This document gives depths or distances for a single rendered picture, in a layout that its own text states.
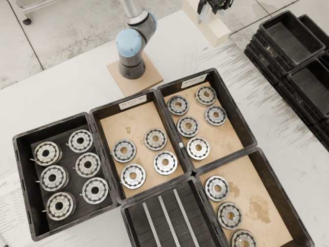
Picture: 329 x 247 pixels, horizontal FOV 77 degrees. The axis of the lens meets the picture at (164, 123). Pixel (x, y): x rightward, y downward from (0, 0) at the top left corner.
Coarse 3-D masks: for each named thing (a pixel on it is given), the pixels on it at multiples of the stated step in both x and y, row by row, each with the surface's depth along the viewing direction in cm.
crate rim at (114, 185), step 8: (152, 88) 90; (128, 96) 88; (136, 96) 88; (104, 104) 86; (112, 104) 86; (160, 104) 89; (168, 120) 85; (96, 128) 82; (96, 136) 81; (176, 136) 83; (176, 144) 82; (104, 152) 80; (104, 160) 79; (184, 160) 80; (112, 176) 77; (184, 176) 78; (112, 184) 76; (160, 184) 77; (168, 184) 77; (144, 192) 77; (120, 200) 74; (128, 200) 74
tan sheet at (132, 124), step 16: (128, 112) 96; (144, 112) 96; (112, 128) 93; (128, 128) 94; (144, 128) 94; (160, 128) 94; (112, 144) 91; (144, 160) 89; (160, 176) 87; (176, 176) 88; (128, 192) 85
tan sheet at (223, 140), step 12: (204, 84) 103; (168, 96) 100; (192, 96) 101; (192, 108) 98; (204, 108) 99; (228, 120) 97; (204, 132) 95; (216, 132) 95; (228, 132) 96; (216, 144) 93; (228, 144) 94; (240, 144) 94; (216, 156) 92
